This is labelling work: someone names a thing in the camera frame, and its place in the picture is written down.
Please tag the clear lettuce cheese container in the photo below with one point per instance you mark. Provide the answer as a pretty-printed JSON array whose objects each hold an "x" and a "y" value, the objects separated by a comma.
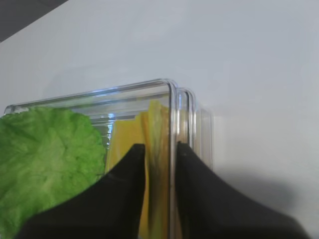
[{"x": 188, "y": 122}]

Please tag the yellow cheese slice stack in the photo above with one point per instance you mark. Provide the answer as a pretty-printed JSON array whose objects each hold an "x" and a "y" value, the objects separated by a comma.
[{"x": 154, "y": 218}]

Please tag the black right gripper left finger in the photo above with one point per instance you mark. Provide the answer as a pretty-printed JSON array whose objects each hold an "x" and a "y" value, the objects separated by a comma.
[{"x": 109, "y": 209}]

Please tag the green lettuce leaf in container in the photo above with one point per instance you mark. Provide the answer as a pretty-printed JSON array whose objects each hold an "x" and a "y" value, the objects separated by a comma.
[{"x": 47, "y": 156}]

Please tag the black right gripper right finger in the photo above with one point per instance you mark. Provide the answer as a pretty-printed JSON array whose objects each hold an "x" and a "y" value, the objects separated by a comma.
[{"x": 209, "y": 208}]

